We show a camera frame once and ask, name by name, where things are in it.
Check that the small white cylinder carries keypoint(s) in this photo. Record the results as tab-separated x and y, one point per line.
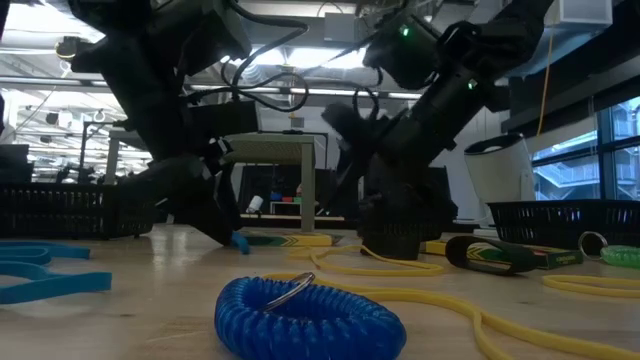
255	204

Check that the white ceiling box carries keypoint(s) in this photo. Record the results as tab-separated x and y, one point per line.
580	12

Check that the grey ceiling box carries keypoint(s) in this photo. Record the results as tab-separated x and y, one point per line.
345	27

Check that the small table with coloured bins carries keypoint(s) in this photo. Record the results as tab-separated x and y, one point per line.
285	197

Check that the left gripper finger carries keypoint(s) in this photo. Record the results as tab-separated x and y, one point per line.
234	200
210	220

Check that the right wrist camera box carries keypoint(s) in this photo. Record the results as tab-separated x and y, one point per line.
350	125

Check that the yellow rubber band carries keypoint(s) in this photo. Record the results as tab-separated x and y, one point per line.
425	270
410	296
548	283

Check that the dark window frame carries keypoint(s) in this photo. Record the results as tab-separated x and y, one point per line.
605	150

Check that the dark screen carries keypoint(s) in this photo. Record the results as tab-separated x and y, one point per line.
15	162

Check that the ceiling light strip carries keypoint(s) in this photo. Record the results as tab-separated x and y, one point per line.
325	92

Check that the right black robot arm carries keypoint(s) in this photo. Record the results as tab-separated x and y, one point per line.
450	105

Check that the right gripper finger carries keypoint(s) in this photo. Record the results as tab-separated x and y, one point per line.
392	240

